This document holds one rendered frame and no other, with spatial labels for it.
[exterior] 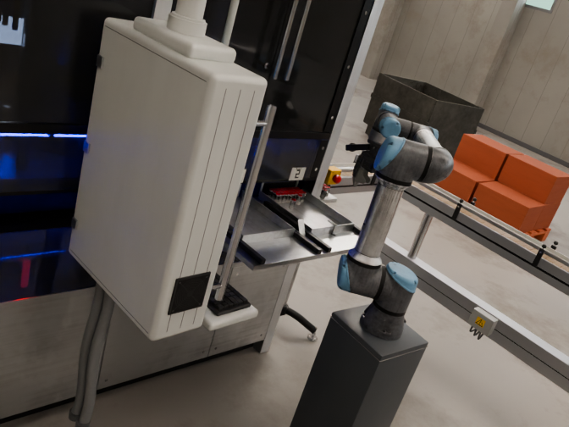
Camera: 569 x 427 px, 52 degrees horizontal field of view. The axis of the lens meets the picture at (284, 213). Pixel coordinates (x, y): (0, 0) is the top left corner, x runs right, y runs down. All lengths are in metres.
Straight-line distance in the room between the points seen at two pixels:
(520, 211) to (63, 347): 4.50
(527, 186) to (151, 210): 5.06
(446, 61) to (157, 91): 11.39
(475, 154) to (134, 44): 5.23
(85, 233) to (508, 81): 10.60
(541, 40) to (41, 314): 10.55
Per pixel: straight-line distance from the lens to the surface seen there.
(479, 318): 3.10
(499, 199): 5.93
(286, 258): 2.09
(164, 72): 1.49
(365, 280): 1.92
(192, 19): 1.54
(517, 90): 11.81
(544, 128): 11.50
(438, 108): 7.51
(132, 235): 1.64
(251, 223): 2.27
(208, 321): 1.79
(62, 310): 2.21
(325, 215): 2.56
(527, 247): 3.01
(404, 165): 1.81
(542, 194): 6.19
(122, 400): 2.67
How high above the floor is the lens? 1.82
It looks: 22 degrees down
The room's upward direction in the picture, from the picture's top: 17 degrees clockwise
